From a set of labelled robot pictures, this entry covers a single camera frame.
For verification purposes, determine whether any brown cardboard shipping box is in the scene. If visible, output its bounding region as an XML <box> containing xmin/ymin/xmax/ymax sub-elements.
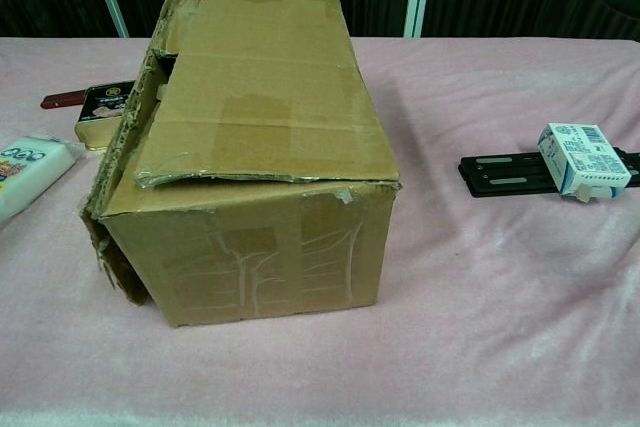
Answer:
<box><xmin>74</xmin><ymin>0</ymin><xmax>404</xmax><ymax>329</ymax></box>

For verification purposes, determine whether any dark brown snack packet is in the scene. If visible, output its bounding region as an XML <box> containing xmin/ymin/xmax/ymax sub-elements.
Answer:
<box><xmin>39</xmin><ymin>89</ymin><xmax>87</xmax><ymax>111</ymax></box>

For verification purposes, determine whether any white tissue packet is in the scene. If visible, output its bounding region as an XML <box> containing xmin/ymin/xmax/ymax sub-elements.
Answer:
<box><xmin>0</xmin><ymin>132</ymin><xmax>87</xmax><ymax>226</ymax></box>

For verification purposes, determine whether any small white printed carton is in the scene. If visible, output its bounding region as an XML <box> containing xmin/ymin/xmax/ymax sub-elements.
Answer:
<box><xmin>537</xmin><ymin>121</ymin><xmax>632</xmax><ymax>206</ymax></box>

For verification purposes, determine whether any black and gold tin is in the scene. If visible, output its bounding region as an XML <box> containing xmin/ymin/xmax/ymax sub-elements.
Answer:
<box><xmin>74</xmin><ymin>79</ymin><xmax>139</xmax><ymax>153</ymax></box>

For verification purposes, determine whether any pink table cloth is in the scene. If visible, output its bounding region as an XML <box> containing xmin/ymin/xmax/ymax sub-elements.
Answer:
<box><xmin>0</xmin><ymin>35</ymin><xmax>640</xmax><ymax>427</ymax></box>

